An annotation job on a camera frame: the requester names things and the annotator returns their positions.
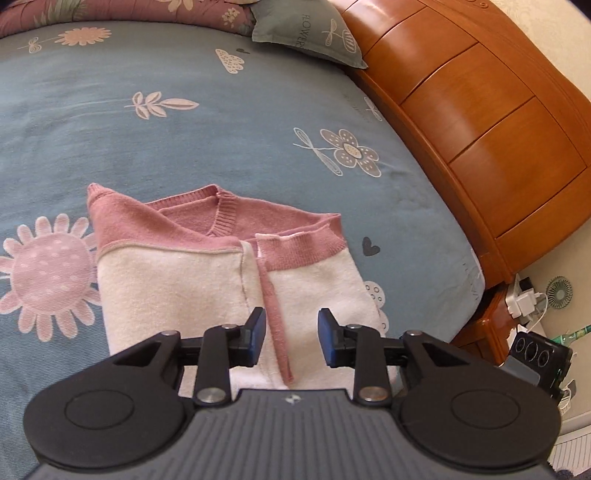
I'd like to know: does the wooden bed headboard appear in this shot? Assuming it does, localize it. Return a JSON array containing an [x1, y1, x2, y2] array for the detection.
[[329, 0, 591, 284]]

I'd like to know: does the blue floral bed sheet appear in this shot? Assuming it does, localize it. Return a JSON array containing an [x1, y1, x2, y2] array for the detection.
[[0, 18, 485, 416]]

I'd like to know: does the grey-green floral pillow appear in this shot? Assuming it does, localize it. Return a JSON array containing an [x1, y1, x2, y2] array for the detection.
[[252, 0, 369, 70]]

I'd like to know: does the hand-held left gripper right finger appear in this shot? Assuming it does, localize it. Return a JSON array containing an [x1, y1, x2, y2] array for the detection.
[[317, 307, 472, 408]]

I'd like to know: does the white power strip with plugs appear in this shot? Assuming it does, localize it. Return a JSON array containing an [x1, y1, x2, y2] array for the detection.
[[505, 274, 549, 320]]

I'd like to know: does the wooden nightstand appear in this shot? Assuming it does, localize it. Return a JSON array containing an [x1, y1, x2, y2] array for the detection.
[[450, 288, 527, 367]]

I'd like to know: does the white radiator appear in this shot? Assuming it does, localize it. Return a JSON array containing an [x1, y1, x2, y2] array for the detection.
[[549, 434, 591, 476]]

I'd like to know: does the small round green fan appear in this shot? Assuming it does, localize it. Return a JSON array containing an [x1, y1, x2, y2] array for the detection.
[[546, 276, 574, 305]]

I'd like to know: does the pink floral folded quilt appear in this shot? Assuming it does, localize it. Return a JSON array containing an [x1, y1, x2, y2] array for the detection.
[[0, 0, 259, 40]]

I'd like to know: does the pink and cream knit sweater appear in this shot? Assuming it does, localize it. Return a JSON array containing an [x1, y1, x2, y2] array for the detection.
[[86, 184, 402, 398]]

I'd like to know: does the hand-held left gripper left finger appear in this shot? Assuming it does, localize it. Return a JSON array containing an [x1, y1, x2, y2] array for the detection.
[[110, 307, 268, 408]]

